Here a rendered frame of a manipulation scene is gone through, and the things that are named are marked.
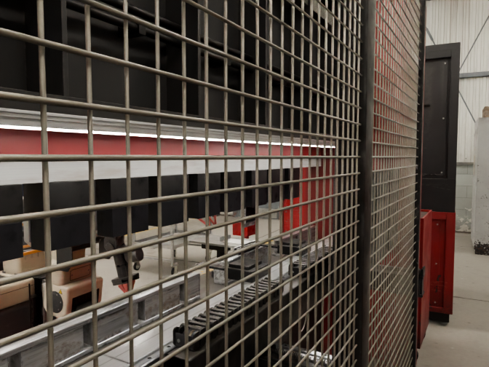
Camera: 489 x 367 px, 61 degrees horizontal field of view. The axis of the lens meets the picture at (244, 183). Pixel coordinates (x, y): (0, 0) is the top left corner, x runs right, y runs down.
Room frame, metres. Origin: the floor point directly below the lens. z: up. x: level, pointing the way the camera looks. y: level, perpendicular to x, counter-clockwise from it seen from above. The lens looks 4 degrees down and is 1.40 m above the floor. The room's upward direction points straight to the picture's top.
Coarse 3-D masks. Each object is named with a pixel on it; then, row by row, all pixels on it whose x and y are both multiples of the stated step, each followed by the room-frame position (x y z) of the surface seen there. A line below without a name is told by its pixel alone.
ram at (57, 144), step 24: (0, 144) 0.88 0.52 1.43; (24, 144) 0.92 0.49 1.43; (48, 144) 0.97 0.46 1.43; (72, 144) 1.03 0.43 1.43; (96, 144) 1.10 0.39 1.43; (120, 144) 1.17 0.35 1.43; (144, 144) 1.25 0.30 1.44; (168, 144) 1.34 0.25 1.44; (192, 144) 1.46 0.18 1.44; (216, 144) 1.59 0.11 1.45; (240, 144) 1.74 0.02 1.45; (264, 144) 1.93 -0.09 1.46; (0, 168) 0.88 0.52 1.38; (24, 168) 0.92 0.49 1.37; (72, 168) 1.03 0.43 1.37; (96, 168) 1.09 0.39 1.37; (120, 168) 1.17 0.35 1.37; (144, 168) 1.25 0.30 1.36; (168, 168) 1.34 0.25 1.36; (192, 168) 1.45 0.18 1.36; (216, 168) 1.58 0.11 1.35; (240, 168) 1.74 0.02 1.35; (264, 168) 1.93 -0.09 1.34
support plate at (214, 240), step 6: (210, 234) 2.10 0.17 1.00; (192, 240) 1.95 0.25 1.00; (198, 240) 1.95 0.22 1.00; (204, 240) 1.95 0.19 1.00; (210, 240) 1.95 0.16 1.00; (216, 240) 1.95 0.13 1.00; (252, 240) 1.95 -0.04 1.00; (222, 246) 1.86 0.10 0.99; (228, 246) 1.84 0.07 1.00; (234, 246) 1.82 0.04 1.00
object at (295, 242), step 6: (288, 240) 1.78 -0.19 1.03; (294, 240) 1.78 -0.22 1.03; (264, 246) 1.83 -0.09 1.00; (276, 246) 1.80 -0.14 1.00; (282, 246) 1.74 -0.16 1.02; (288, 246) 1.72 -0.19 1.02; (294, 246) 1.72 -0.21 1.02; (282, 252) 1.74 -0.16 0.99; (288, 252) 1.72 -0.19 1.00; (294, 252) 1.71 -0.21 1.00; (306, 252) 1.75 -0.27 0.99
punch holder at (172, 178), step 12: (156, 180) 1.31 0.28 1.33; (168, 180) 1.34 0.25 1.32; (180, 180) 1.40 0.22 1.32; (156, 192) 1.31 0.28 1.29; (168, 192) 1.34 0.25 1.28; (180, 192) 1.40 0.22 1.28; (156, 204) 1.32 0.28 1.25; (168, 204) 1.34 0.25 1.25; (180, 204) 1.40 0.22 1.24; (156, 216) 1.32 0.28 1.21; (168, 216) 1.34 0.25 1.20; (180, 216) 1.40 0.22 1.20
